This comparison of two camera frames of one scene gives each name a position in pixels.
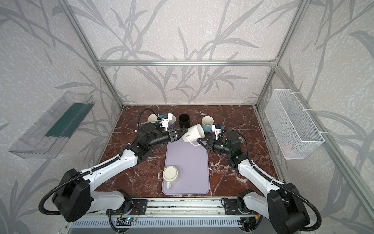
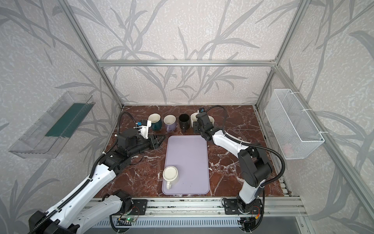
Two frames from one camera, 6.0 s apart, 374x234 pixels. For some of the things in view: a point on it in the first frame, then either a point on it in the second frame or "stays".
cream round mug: x=170 y=173 stays
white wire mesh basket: x=295 y=133 stays
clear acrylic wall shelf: x=48 y=137 stays
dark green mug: x=153 y=118 stays
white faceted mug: x=193 y=133 -> x=193 y=117
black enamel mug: x=184 y=122 stays
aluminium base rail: x=164 y=206 stays
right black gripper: x=206 y=139 -> x=195 y=125
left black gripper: x=171 y=133 -> x=154 y=141
